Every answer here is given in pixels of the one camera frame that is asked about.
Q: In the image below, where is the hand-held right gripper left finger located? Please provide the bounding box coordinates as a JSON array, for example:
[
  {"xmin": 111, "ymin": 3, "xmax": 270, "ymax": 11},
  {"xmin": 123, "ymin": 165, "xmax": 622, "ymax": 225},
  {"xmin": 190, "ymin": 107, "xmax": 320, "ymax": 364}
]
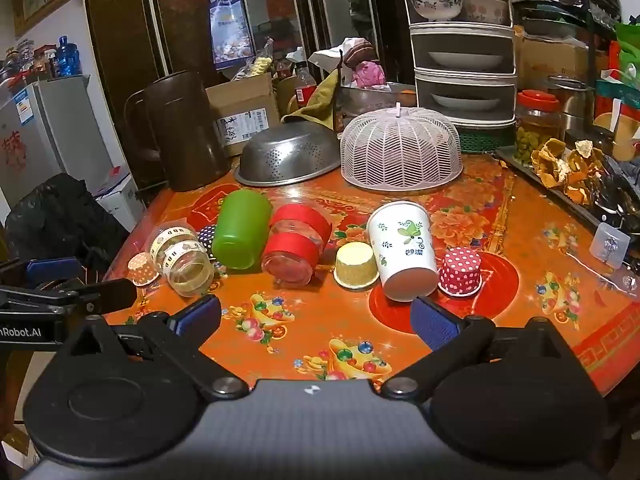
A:
[{"xmin": 65, "ymin": 295, "xmax": 249, "ymax": 404}]

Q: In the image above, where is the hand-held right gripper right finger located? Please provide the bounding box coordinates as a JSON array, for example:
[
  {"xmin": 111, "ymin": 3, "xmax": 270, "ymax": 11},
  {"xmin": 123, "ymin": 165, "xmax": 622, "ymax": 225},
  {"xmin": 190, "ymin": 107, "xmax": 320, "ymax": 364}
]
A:
[{"xmin": 382, "ymin": 296, "xmax": 574, "ymax": 404}]

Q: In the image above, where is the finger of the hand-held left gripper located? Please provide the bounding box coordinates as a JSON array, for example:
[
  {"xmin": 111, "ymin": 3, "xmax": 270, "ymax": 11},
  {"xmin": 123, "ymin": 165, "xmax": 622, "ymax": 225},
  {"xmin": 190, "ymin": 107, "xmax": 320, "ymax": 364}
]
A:
[
  {"xmin": 0, "ymin": 278, "xmax": 139, "ymax": 317},
  {"xmin": 0, "ymin": 258, "xmax": 85, "ymax": 286}
]

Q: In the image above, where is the orange dotted baking cup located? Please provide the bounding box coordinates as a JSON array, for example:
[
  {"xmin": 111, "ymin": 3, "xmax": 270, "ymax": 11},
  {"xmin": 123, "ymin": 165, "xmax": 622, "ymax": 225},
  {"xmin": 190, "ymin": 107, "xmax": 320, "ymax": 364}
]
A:
[{"xmin": 127, "ymin": 252, "xmax": 162, "ymax": 287}]

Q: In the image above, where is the clear cup with printed bands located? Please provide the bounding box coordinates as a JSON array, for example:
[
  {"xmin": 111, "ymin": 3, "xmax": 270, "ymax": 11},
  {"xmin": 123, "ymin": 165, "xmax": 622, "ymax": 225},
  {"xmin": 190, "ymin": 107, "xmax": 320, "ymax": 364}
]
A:
[{"xmin": 146, "ymin": 222, "xmax": 216, "ymax": 297}]

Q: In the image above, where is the red polka dot baking cup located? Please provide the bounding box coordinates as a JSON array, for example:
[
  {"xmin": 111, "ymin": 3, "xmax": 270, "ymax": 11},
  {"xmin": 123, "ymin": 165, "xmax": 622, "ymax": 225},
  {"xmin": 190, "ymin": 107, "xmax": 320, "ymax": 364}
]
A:
[{"xmin": 438, "ymin": 247, "xmax": 484, "ymax": 296}]

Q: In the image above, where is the dark polka dot baking cup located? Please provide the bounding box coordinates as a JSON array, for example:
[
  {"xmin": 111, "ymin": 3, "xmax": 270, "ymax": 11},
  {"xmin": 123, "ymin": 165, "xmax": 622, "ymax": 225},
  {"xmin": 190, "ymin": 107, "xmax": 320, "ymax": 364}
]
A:
[{"xmin": 196, "ymin": 224, "xmax": 219, "ymax": 261}]

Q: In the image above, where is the white floral paper cup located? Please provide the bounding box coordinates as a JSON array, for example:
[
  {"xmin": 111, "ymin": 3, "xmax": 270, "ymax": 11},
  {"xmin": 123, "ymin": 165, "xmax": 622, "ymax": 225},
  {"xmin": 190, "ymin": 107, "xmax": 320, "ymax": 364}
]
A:
[{"xmin": 366, "ymin": 201, "xmax": 440, "ymax": 303}]

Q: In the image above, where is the green plastic cup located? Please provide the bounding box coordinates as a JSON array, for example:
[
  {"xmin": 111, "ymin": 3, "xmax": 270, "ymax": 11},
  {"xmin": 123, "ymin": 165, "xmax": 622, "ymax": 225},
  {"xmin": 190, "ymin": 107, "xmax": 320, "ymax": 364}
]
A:
[{"xmin": 211, "ymin": 189, "xmax": 273, "ymax": 271}]

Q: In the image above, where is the yellow paper baking cup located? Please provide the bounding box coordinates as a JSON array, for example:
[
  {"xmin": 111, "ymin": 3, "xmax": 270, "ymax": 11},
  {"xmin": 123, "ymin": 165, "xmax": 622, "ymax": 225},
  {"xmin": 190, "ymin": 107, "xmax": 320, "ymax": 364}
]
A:
[{"xmin": 333, "ymin": 242, "xmax": 379, "ymax": 290}]

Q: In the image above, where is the red banded glass cup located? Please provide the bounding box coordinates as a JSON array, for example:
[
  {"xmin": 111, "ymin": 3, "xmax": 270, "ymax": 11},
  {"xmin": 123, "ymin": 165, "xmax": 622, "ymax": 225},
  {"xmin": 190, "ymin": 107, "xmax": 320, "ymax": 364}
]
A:
[{"xmin": 260, "ymin": 203, "xmax": 333, "ymax": 286}]

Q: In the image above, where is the black plastic bag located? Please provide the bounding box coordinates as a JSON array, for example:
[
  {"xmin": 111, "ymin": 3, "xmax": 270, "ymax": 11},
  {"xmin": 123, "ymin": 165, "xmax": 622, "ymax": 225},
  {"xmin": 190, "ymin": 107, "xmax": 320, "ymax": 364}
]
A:
[{"xmin": 5, "ymin": 173, "xmax": 129, "ymax": 281}]

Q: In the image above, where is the white cardboard box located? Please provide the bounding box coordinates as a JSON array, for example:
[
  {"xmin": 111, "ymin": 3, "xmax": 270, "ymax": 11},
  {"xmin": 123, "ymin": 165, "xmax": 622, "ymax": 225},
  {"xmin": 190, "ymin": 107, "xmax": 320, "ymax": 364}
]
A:
[{"xmin": 92, "ymin": 165, "xmax": 146, "ymax": 234}]

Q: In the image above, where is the grey refrigerator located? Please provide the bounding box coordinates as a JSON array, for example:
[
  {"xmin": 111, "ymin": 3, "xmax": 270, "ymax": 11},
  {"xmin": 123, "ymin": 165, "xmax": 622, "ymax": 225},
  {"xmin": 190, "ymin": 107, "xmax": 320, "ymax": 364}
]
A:
[{"xmin": 0, "ymin": 75, "xmax": 114, "ymax": 211}]

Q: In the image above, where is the white mesh food cover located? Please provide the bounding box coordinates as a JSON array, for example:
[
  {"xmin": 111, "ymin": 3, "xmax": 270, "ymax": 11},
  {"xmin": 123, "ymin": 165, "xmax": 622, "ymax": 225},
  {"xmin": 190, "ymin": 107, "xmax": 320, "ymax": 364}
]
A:
[{"xmin": 340, "ymin": 102, "xmax": 464, "ymax": 192}]

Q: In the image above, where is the brown plastic pitcher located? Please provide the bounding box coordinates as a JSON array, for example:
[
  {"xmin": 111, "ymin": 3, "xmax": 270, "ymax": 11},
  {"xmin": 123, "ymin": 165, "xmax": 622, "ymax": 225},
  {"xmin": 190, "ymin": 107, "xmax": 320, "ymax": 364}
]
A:
[{"xmin": 123, "ymin": 71, "xmax": 232, "ymax": 194}]

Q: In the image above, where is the metal colander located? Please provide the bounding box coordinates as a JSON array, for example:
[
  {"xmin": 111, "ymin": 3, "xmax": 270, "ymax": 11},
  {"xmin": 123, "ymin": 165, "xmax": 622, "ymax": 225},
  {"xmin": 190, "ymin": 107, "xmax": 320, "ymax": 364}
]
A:
[{"xmin": 234, "ymin": 121, "xmax": 344, "ymax": 187}]

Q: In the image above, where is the green plastic basket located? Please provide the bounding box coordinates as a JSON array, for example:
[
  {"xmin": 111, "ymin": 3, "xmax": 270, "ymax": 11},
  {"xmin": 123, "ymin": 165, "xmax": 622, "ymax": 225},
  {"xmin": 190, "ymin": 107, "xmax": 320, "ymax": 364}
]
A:
[{"xmin": 457, "ymin": 127, "xmax": 516, "ymax": 155}]

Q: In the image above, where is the dark metal tray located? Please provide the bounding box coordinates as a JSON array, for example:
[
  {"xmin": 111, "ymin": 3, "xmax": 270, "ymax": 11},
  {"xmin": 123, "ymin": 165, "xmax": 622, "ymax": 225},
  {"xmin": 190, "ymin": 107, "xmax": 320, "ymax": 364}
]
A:
[{"xmin": 495, "ymin": 145, "xmax": 640, "ymax": 237}]

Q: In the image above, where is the pile of dried orange peels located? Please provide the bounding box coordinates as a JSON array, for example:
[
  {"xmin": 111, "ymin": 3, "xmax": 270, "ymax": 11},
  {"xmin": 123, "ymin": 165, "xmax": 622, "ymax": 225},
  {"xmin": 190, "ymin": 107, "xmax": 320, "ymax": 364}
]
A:
[{"xmin": 530, "ymin": 137, "xmax": 609, "ymax": 206}]

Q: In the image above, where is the cardboard box with label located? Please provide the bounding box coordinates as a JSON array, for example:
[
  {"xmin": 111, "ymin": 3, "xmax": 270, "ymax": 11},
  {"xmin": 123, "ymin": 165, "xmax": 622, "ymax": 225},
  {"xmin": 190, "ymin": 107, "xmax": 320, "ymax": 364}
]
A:
[{"xmin": 205, "ymin": 72, "xmax": 281, "ymax": 159}]

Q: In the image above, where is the blue water bottle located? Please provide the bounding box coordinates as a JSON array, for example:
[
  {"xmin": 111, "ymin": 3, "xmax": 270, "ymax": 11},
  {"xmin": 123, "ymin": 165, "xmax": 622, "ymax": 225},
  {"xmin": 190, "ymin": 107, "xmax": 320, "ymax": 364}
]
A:
[{"xmin": 55, "ymin": 36, "xmax": 82, "ymax": 77}]

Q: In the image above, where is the white plate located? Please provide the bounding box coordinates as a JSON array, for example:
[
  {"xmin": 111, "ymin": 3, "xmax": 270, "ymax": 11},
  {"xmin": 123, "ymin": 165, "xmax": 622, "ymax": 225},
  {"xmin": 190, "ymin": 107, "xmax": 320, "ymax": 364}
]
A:
[
  {"xmin": 430, "ymin": 92, "xmax": 501, "ymax": 111},
  {"xmin": 427, "ymin": 51, "xmax": 504, "ymax": 72}
]

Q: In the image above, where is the glass jar with red lid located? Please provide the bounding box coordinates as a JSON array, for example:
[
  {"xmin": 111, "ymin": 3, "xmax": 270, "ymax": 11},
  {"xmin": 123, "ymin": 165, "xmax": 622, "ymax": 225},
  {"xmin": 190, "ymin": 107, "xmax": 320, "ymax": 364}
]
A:
[{"xmin": 514, "ymin": 90, "xmax": 564, "ymax": 166}]

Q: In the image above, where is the metal basin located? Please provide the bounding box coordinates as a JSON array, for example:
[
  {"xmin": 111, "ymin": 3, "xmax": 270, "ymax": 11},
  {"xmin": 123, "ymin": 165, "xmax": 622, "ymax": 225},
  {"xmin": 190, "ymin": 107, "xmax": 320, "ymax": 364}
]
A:
[{"xmin": 340, "ymin": 82, "xmax": 416, "ymax": 122}]

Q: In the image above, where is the olive green cloth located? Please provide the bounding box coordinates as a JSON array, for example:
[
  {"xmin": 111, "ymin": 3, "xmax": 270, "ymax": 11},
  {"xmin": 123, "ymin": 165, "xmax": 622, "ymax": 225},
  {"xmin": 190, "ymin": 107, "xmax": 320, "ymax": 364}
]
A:
[{"xmin": 281, "ymin": 67, "xmax": 342, "ymax": 134}]

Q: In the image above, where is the bottle with red label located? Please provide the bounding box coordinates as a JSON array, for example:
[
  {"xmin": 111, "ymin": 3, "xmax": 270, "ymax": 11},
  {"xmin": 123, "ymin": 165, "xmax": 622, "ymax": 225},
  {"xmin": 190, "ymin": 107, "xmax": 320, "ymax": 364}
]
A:
[{"xmin": 295, "ymin": 62, "xmax": 319, "ymax": 109}]

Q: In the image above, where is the pink cloth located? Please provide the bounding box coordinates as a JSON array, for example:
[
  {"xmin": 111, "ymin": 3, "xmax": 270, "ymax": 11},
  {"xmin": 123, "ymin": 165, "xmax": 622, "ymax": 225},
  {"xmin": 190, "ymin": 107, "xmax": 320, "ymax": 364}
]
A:
[{"xmin": 352, "ymin": 60, "xmax": 387, "ymax": 89}]

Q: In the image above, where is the steel pot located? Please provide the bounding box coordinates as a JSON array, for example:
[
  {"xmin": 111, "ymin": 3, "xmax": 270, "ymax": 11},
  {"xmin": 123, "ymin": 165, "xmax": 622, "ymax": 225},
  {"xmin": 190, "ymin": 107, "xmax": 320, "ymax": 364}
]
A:
[{"xmin": 547, "ymin": 75, "xmax": 596, "ymax": 131}]

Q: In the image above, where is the brown knit hat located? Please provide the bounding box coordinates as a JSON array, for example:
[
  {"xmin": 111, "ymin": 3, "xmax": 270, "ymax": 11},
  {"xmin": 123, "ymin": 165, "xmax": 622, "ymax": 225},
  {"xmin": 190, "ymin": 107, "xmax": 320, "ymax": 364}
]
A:
[{"xmin": 342, "ymin": 38, "xmax": 377, "ymax": 66}]

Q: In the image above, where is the brown cardboard box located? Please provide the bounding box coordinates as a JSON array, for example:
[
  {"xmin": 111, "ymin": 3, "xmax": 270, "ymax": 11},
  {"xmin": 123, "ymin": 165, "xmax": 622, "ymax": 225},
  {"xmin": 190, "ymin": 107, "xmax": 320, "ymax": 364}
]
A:
[{"xmin": 515, "ymin": 35, "xmax": 609, "ymax": 91}]

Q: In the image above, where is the blue and white plastic bag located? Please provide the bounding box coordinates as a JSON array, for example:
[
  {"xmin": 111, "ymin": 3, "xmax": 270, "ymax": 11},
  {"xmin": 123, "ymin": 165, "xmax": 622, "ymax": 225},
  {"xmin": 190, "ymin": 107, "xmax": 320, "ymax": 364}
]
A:
[{"xmin": 206, "ymin": 0, "xmax": 256, "ymax": 71}]

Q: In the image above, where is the white tiered dish rack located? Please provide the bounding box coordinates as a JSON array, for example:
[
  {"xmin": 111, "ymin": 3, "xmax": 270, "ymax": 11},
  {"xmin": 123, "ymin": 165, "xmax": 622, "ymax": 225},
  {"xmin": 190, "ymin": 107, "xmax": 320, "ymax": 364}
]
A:
[{"xmin": 402, "ymin": 0, "xmax": 519, "ymax": 129}]

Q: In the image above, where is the blue patterned bowl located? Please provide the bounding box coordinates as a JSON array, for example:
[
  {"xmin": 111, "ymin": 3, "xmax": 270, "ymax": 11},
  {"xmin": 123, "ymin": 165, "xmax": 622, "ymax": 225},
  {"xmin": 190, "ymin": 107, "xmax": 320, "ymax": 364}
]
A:
[{"xmin": 409, "ymin": 0, "xmax": 466, "ymax": 22}]

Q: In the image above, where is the floral ceramic bowl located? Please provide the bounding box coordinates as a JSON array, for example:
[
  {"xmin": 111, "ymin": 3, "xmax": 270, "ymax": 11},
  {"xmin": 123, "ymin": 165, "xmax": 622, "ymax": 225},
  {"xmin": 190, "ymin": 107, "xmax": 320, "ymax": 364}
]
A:
[{"xmin": 460, "ymin": 0, "xmax": 510, "ymax": 25}]

